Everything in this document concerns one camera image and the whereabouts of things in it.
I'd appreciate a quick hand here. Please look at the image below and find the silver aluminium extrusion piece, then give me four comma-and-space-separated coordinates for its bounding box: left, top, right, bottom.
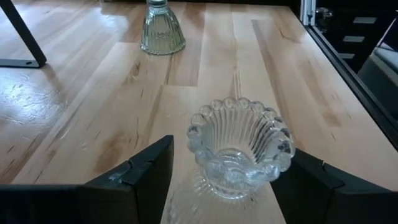
299, 0, 317, 27

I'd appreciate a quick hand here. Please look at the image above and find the black base with grey labels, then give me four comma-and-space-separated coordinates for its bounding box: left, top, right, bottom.
315, 0, 398, 74

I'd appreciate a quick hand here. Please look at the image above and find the clear ribbed glass candleholder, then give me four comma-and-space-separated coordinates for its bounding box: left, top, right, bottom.
185, 96, 297, 200

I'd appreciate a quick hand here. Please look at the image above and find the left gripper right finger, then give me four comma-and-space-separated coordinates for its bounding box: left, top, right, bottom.
269, 148, 398, 224

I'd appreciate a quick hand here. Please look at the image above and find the green ribbed glass candleholder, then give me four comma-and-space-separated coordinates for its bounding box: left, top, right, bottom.
139, 0, 187, 57

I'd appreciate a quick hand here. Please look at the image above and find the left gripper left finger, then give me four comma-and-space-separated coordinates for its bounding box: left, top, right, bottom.
0, 134, 175, 224

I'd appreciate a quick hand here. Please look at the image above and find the black aluminium rig frame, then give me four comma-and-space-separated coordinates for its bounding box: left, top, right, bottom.
304, 24, 398, 152

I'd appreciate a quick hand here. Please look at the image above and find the black perforated metal shelf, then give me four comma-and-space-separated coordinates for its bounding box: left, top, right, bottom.
0, 0, 48, 69

